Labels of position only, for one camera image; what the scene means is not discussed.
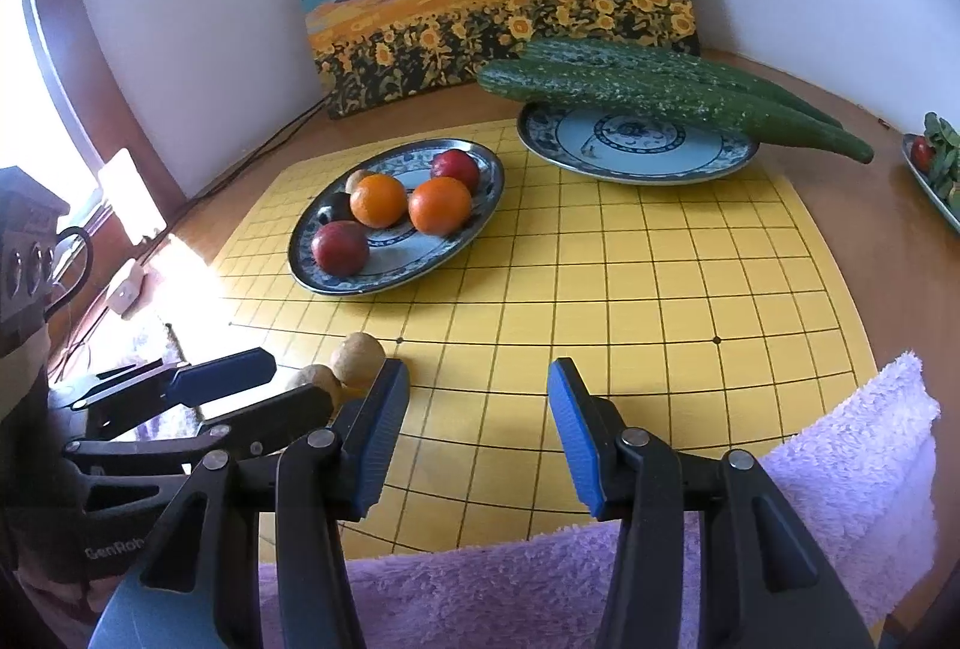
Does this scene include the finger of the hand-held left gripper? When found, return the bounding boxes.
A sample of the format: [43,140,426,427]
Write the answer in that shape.
[49,347,277,411]
[64,386,336,474]

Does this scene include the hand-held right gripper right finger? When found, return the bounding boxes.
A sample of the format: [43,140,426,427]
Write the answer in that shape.
[546,356,875,649]

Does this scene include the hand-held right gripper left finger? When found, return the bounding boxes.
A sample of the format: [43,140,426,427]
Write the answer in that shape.
[90,356,412,649]

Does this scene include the dark red apple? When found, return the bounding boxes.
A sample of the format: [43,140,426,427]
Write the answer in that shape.
[312,221,371,275]

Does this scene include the dark-rimmed blue patterned plate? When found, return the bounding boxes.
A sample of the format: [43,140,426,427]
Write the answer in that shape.
[289,137,505,298]

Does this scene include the orange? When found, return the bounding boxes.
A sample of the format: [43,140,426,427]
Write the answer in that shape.
[408,176,474,237]
[349,174,408,229]

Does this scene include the bright red apple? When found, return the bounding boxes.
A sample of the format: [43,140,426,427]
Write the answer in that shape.
[430,149,482,194]

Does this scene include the white power adapter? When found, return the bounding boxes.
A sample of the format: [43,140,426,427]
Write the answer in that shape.
[107,259,148,319]

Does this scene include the yellow grid game board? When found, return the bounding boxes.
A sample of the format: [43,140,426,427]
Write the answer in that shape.
[214,120,878,560]

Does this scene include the white box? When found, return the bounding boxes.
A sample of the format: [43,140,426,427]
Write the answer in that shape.
[97,148,168,245]

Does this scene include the grey device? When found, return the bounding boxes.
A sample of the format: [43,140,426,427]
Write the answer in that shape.
[0,167,72,324]

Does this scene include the purple towel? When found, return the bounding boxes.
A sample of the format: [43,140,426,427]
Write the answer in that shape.
[259,351,941,649]

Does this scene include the blue patterned porcelain plate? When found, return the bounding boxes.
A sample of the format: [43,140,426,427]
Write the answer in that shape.
[516,98,761,186]

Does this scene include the window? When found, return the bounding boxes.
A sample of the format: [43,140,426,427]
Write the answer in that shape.
[0,0,106,208]

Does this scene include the green cucumber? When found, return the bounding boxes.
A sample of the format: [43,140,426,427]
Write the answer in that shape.
[521,38,842,129]
[478,58,875,165]

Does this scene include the salad plate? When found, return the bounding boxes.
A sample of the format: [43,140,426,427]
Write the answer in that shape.
[902,131,960,220]

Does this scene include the green salad leaves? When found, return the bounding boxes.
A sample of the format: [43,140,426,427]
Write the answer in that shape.
[923,111,960,204]

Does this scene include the black cable loop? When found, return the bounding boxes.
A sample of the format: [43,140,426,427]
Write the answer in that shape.
[43,227,95,314]

